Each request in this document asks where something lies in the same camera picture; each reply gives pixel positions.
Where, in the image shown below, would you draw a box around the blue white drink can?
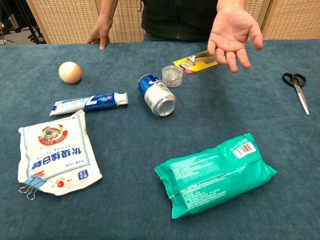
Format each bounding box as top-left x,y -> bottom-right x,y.
137,73 -> 177,117

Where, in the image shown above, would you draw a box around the yellow razor blister pack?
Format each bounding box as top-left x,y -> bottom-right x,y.
172,49 -> 220,76

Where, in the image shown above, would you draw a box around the teal snack package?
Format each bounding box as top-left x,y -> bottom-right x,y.
154,132 -> 278,220

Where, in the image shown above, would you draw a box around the person's black jacket torso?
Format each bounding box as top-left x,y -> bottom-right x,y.
140,0 -> 221,42

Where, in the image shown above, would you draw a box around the person's left hand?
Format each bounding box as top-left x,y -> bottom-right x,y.
207,8 -> 264,74

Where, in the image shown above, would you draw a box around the black tripod stand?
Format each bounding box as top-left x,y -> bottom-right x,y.
14,0 -> 47,45

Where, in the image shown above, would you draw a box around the black handled scissors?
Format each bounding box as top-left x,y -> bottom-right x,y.
281,72 -> 310,116

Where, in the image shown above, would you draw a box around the beige round ball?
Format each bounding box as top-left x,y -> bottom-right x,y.
58,61 -> 83,84

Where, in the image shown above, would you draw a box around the white sugar bag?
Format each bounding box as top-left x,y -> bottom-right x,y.
17,109 -> 103,197

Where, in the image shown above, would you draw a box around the blue white toothpaste tube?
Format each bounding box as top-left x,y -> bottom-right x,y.
49,91 -> 129,116

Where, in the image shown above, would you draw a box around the woven rattan folding screen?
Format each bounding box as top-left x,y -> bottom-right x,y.
244,0 -> 320,41
26,0 -> 146,45

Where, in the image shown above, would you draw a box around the person's right forearm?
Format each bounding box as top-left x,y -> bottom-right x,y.
96,0 -> 120,23

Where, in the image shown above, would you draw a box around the blue table mat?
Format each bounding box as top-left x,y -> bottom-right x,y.
0,38 -> 320,240

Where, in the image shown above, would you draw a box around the person's right hand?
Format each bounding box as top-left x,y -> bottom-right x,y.
86,19 -> 114,50

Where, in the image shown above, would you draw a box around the blue binder clip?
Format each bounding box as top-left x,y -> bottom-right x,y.
18,174 -> 48,201

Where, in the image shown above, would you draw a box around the person's left forearm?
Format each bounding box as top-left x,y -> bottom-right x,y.
216,0 -> 247,12

